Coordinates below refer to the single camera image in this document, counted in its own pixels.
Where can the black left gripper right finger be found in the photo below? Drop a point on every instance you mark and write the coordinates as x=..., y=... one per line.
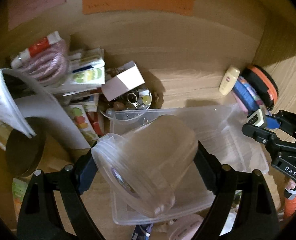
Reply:
x=256, y=216

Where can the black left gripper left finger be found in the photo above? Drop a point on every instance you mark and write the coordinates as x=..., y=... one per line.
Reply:
x=52, y=207

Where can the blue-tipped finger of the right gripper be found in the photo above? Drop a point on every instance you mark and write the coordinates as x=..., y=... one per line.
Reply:
x=277, y=121

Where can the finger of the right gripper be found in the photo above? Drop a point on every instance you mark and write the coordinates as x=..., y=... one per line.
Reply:
x=260, y=135

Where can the small patterned square object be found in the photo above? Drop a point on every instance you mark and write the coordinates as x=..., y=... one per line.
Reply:
x=257, y=119

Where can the clear plastic jar purple label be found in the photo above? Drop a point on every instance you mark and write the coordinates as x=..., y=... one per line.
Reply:
x=145, y=165

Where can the person's hand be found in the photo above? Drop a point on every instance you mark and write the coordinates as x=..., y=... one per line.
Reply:
x=289, y=184

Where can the black orange round case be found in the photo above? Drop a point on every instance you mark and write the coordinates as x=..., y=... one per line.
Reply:
x=263, y=84

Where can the orange green tube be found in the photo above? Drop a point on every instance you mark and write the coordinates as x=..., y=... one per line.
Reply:
x=19, y=188

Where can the clear plastic storage bin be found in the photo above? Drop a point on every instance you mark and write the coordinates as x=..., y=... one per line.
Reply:
x=219, y=129

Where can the blue packet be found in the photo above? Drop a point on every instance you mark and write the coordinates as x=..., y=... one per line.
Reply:
x=247, y=97

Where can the cream small lotion bottle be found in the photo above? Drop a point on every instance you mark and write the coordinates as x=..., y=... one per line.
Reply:
x=229, y=80

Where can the brown ceramic mug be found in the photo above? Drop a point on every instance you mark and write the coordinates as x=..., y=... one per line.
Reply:
x=23, y=154

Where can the blue small card box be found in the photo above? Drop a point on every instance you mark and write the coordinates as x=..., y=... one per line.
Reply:
x=142, y=232

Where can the fruit pattern booklet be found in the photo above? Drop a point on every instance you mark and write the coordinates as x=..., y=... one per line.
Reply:
x=82, y=92

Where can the white paper folder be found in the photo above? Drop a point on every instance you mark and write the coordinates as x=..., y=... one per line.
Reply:
x=40, y=104

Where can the clear bowl of trinkets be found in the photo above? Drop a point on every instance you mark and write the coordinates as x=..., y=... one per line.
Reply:
x=128, y=106

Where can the white pink small box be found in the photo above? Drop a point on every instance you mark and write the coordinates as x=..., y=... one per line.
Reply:
x=128, y=78

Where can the stack of sachets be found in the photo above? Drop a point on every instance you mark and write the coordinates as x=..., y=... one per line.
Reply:
x=88, y=60

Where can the small white orange tube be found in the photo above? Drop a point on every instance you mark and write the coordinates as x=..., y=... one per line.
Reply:
x=35, y=49

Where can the pink sticky note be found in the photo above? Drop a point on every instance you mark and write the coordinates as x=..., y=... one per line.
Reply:
x=20, y=11

